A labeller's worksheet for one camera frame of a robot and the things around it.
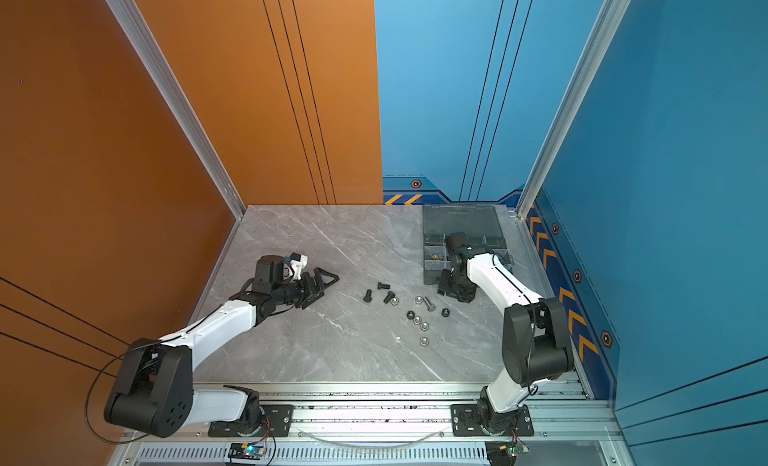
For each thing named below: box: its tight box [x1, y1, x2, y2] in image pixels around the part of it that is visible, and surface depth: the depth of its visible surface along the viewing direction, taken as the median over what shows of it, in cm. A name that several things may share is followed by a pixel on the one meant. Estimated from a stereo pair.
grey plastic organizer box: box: [422, 204, 507, 285], surface depth 122 cm
